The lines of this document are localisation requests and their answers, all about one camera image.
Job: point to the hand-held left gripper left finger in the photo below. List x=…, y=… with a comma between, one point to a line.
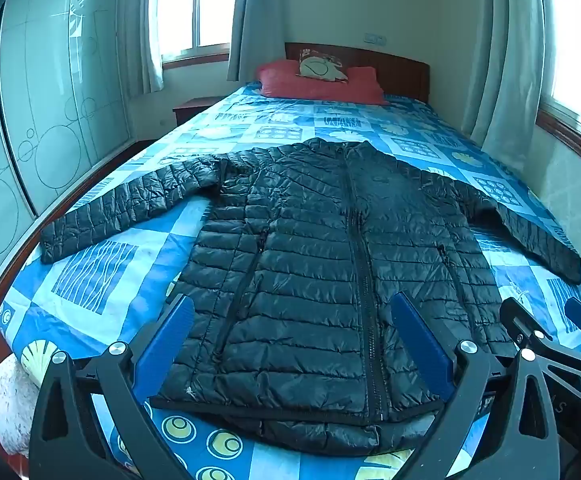
x=165, y=345

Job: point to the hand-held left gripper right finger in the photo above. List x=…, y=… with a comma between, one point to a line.
x=420, y=345

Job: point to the black puffer jacket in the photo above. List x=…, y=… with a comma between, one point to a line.
x=310, y=260

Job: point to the bed with blue patterned sheet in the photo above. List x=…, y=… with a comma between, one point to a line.
x=95, y=270

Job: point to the white fuzzy cloth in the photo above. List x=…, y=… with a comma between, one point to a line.
x=10, y=405

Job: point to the wooden nightstand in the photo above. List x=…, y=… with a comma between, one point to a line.
x=190, y=107

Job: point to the long grey curtain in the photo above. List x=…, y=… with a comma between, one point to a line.
x=510, y=60

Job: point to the glass door wardrobe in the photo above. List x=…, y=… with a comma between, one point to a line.
x=55, y=85

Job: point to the red pillow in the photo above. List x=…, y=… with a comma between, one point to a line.
x=290, y=82

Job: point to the cream printed cushion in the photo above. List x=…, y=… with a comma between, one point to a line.
x=320, y=67

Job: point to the pale sheer curtain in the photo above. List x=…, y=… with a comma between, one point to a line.
x=143, y=35

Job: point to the white wall socket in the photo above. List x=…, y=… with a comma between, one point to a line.
x=374, y=38

